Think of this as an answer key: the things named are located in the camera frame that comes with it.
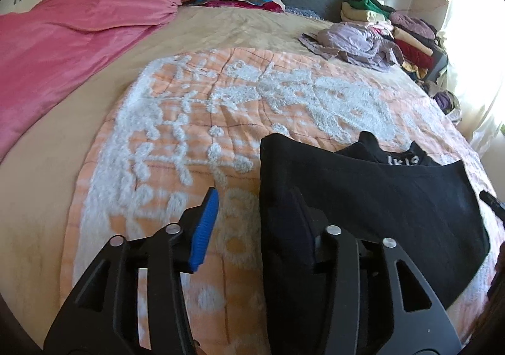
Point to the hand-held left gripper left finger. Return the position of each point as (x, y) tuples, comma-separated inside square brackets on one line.
[(203, 228)]

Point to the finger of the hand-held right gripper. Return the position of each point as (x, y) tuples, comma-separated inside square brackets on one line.
[(492, 202)]

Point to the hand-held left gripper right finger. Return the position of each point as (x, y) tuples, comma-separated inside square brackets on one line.
[(305, 228)]

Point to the black sweatshirt with orange patches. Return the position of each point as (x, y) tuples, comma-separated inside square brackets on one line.
[(394, 201)]

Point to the pile of folded clothes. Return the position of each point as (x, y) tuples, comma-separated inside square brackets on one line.
[(410, 35)]

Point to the orange and white tufted blanket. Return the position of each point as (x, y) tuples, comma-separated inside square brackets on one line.
[(236, 102)]

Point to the white curtain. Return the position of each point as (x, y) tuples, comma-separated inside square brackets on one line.
[(477, 23)]

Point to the crumpled lilac garment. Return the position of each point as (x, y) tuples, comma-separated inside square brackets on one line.
[(351, 41)]

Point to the bed with beige sheet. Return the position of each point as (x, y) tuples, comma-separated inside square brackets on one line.
[(236, 29)]

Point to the blue patterned pillow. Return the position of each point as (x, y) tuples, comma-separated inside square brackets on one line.
[(302, 12)]

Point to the magenta pillow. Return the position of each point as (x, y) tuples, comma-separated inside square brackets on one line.
[(252, 6)]

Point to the pink duvet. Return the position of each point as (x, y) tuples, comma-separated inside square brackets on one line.
[(59, 43)]

